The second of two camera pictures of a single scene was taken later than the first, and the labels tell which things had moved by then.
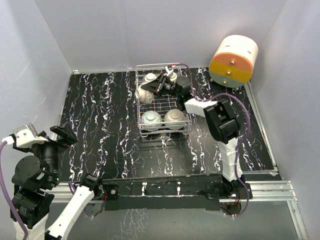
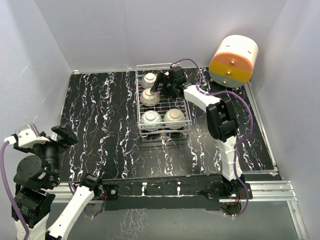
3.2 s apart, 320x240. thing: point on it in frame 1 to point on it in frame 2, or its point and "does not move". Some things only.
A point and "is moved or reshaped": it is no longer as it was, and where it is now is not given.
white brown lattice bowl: (144, 96) is moved or reshaped
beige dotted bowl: (175, 115) does not move
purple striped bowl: (149, 77) does not move
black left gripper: (67, 136) does not move
